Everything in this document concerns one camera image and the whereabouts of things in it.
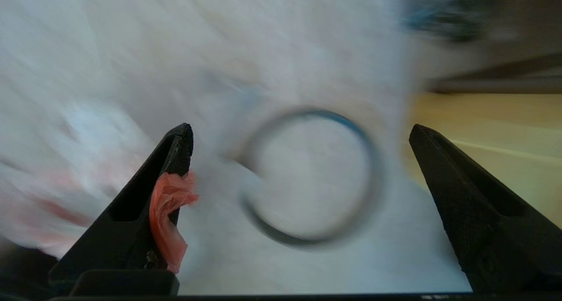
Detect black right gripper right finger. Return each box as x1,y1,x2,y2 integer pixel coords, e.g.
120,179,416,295
408,123,562,292

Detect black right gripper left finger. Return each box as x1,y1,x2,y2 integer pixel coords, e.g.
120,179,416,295
48,123,194,294

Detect grey bin rim ring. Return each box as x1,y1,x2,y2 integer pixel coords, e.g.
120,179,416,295
236,107,383,250

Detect clear plastic bag black contents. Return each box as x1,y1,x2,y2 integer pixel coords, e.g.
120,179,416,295
399,0,497,43

